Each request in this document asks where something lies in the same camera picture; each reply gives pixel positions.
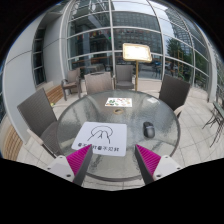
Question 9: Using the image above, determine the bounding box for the colourful menu card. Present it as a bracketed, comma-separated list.
[105, 98, 132, 107]

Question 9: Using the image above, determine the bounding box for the far back wicker chair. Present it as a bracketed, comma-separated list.
[116, 65, 134, 89]

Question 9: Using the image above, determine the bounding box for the far middle wicker chair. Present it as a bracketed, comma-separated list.
[84, 72, 113, 95]

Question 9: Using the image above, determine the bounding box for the white mouse outline sheet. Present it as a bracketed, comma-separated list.
[71, 122, 127, 157]

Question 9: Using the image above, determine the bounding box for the far left wicker armchair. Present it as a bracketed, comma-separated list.
[61, 68, 81, 100]

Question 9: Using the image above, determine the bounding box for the gold menu stand sign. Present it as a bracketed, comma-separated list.
[121, 42, 153, 92]

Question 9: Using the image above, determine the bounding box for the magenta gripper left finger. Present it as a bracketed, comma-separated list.
[47, 145, 93, 186]

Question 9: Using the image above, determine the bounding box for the left wicker chair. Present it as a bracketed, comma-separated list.
[17, 89, 63, 158]

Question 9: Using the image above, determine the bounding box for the round glass patio table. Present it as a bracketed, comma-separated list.
[57, 90, 180, 182]

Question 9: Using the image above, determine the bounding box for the wicker chair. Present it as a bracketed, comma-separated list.
[17, 89, 63, 158]
[116, 65, 134, 89]
[159, 75, 190, 117]
[84, 72, 113, 95]

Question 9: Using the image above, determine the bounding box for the right wicker chair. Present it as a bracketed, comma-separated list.
[159, 75, 190, 117]

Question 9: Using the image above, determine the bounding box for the metal folding chair right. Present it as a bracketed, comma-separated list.
[203, 101, 224, 144]

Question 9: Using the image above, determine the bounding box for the black computer mouse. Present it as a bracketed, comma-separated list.
[143, 122, 155, 138]

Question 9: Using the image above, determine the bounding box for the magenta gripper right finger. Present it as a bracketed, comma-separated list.
[135, 145, 181, 184]

